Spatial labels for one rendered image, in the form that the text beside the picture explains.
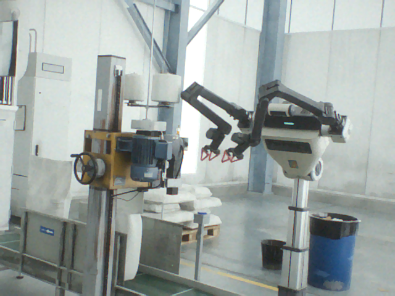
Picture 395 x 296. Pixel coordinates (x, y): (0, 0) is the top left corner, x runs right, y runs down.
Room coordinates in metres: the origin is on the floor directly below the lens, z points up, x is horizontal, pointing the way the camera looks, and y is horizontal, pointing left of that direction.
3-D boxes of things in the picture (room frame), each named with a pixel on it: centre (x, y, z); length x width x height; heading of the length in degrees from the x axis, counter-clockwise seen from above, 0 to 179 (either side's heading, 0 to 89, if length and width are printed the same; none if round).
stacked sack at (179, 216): (6.13, 0.29, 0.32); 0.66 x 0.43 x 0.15; 145
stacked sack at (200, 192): (6.77, 0.11, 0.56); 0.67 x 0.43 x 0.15; 53
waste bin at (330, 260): (4.93, -1.35, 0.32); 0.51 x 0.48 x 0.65; 143
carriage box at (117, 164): (3.04, 0.45, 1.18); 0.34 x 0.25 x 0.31; 143
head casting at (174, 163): (3.34, 0.27, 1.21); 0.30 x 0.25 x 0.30; 53
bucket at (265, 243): (5.40, -0.89, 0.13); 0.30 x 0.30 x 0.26
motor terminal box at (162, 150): (2.86, 0.17, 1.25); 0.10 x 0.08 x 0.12; 168
